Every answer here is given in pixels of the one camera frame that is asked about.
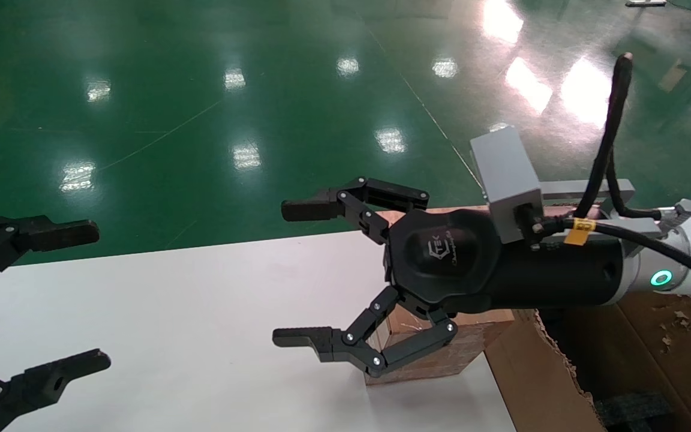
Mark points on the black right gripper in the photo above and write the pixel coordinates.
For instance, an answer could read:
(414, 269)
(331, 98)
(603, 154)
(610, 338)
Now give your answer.
(459, 264)

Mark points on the wooden pallet board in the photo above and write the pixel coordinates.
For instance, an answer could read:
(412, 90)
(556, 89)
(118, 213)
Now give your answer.
(394, 218)

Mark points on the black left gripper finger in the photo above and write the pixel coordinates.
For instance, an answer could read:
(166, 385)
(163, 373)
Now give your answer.
(39, 235)
(39, 384)

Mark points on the big torn cardboard box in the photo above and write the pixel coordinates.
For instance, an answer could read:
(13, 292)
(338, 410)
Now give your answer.
(537, 384)

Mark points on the cardboard scrap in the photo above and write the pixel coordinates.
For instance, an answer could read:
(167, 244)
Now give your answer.
(666, 342)

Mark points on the grey stand base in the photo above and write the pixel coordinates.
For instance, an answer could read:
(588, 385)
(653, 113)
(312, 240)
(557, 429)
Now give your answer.
(645, 2)

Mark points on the grey metal camera bracket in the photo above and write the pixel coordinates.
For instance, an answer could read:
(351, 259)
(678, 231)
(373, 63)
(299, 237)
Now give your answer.
(567, 189)

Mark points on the black foam block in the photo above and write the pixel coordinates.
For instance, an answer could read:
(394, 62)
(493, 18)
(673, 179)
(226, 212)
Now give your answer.
(633, 414)

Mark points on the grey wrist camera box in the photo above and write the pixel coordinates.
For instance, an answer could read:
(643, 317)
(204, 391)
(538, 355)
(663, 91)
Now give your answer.
(507, 180)

